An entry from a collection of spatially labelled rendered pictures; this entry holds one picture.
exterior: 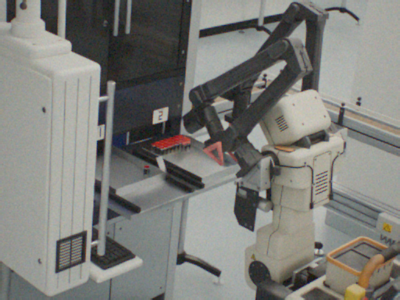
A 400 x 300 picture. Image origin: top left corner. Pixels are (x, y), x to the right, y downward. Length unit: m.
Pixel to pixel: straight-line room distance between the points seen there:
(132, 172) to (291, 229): 0.74
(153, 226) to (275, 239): 0.97
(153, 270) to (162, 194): 0.80
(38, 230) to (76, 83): 0.48
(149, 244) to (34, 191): 1.34
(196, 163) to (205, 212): 1.56
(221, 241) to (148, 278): 0.89
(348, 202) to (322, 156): 1.34
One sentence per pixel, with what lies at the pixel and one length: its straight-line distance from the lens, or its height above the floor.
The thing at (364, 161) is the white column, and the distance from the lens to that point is 4.95.
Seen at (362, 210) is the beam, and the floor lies 0.50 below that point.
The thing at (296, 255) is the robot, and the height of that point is 0.80.
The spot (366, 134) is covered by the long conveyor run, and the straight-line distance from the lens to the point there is 4.15.
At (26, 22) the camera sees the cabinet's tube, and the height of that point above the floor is 1.63.
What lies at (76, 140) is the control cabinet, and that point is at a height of 1.33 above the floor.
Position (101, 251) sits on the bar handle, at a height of 0.90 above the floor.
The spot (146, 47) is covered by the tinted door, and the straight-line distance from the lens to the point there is 3.53.
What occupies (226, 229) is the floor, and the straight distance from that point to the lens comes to 4.99.
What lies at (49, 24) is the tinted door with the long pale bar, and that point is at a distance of 3.18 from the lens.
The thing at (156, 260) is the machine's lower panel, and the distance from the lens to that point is 4.05.
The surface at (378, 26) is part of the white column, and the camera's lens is 4.75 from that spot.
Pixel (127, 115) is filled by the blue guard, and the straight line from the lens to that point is 3.56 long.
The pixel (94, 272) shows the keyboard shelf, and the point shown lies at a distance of 2.97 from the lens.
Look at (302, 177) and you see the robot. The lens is 2.95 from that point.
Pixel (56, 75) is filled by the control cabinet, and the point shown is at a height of 1.54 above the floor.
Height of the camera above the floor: 2.37
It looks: 24 degrees down
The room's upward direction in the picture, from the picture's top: 6 degrees clockwise
